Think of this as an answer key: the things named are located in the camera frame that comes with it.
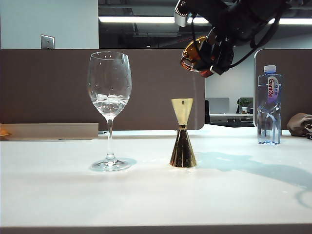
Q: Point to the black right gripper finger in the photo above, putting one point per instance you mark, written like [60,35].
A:
[221,56]

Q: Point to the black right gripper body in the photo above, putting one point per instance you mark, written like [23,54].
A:
[241,26]

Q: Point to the small amber measuring cup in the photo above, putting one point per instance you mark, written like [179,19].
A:
[191,52]

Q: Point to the gold double jigger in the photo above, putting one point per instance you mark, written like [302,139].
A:
[182,148]

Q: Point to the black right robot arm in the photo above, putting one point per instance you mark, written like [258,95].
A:
[263,8]

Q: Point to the clear plastic water bottle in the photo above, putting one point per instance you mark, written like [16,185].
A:
[269,109]

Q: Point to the clear wine glass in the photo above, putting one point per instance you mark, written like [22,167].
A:
[109,85]

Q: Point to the grey background desk screen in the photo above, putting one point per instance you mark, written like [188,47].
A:
[218,105]

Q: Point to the green potted plant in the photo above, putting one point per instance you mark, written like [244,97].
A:
[244,103]

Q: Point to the black office chair back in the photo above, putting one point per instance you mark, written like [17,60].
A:
[207,112]

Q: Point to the white background desk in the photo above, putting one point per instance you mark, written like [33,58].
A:
[231,116]

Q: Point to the long ceiling light strip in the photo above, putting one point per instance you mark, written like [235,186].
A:
[134,20]

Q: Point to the wide brown desk partition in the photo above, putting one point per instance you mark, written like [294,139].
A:
[48,85]

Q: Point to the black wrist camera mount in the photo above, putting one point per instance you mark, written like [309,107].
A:
[204,7]

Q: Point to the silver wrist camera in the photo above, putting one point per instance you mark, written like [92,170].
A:
[181,14]

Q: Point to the metal wall switch plate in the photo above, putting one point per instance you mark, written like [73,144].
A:
[47,42]

